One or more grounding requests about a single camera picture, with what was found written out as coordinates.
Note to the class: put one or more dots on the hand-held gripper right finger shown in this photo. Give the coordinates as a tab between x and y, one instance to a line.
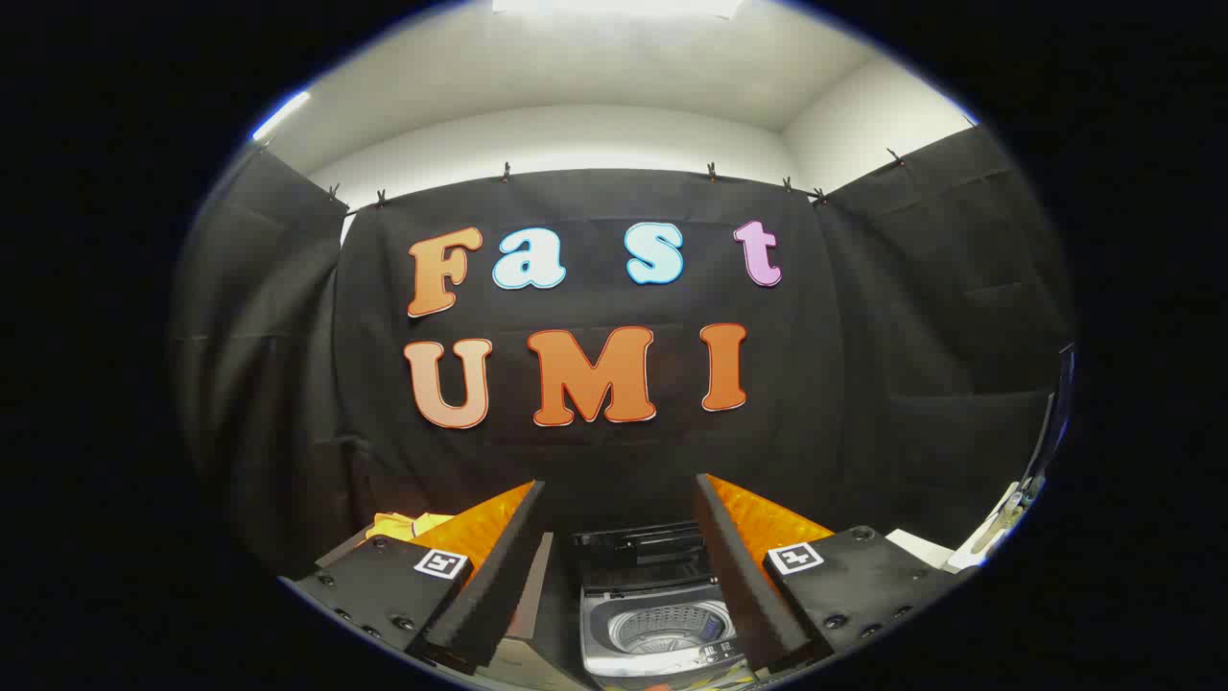
739	585

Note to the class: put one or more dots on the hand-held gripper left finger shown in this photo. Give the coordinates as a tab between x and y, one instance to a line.
504	576

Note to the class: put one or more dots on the grey washing machine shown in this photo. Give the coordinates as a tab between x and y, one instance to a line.
662	629

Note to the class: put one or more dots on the dark glass washing machine lid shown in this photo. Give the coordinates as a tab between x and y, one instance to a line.
643	557

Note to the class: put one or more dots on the yellow polo shirt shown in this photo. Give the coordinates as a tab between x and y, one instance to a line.
393	526

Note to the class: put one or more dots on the grey box stand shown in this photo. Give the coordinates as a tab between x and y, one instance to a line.
532	595

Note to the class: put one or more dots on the white flat panel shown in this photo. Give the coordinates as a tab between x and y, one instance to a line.
916	549

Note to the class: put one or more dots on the metal stand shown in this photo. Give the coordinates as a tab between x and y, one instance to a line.
1007	509

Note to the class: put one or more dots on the large ceiling light panel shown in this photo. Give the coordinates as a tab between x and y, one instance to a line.
614	6

